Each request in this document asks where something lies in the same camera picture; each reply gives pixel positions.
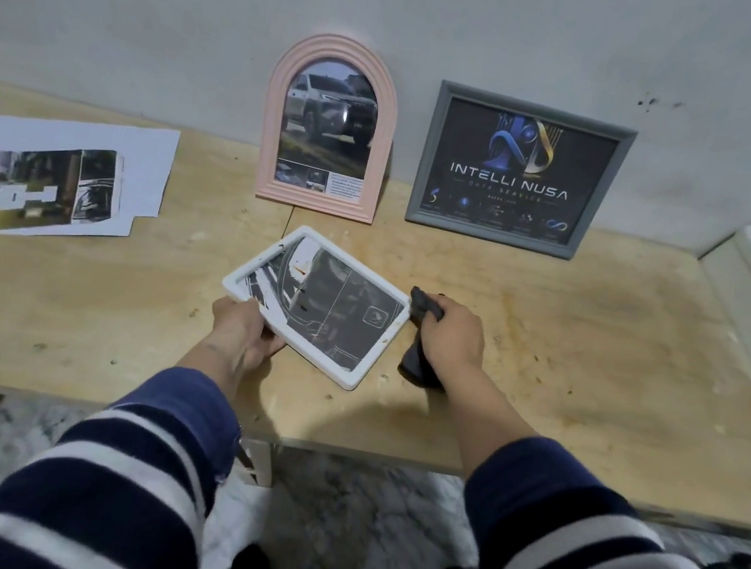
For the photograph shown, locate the person's left hand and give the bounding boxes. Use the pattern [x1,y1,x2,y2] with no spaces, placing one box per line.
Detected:
[202,292,293,380]

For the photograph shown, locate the person's right hand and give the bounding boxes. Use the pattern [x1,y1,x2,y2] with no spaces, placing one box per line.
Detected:
[410,293,494,396]

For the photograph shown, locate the black cleaning cloth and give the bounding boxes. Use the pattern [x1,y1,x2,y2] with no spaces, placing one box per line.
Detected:
[393,285,460,394]

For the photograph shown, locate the white rectangular photo frame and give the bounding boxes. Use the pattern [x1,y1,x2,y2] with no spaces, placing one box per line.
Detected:
[208,213,422,398]

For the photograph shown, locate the grey rectangular photo frame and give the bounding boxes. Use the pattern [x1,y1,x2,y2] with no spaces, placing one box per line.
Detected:
[402,77,642,268]

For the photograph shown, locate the white paper sheets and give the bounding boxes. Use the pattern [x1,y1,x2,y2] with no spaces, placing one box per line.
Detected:
[0,103,183,244]

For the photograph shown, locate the pink arched photo frame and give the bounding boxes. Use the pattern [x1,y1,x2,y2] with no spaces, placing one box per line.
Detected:
[249,25,409,226]

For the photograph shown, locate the double-sided arched brochure picture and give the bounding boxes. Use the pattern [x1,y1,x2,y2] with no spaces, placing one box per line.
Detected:
[270,53,386,207]

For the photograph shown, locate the car photo print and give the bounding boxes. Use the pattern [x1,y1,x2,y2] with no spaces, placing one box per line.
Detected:
[0,133,129,262]

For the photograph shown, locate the person's left forearm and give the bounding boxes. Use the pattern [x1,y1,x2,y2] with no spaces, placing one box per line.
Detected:
[0,308,255,569]

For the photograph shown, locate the person's right forearm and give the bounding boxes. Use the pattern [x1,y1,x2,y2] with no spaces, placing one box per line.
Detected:
[414,361,751,569]

